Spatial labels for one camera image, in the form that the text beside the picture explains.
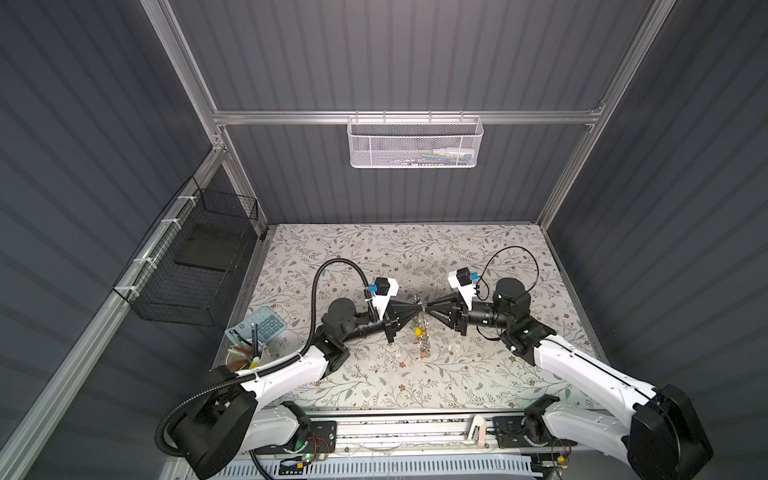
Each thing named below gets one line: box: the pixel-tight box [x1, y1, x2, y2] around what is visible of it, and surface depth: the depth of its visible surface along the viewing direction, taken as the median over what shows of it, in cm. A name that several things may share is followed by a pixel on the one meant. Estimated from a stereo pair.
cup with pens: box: [225, 323, 266, 372], surface depth 80 cm
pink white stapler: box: [469, 415, 487, 447], surface depth 74 cm
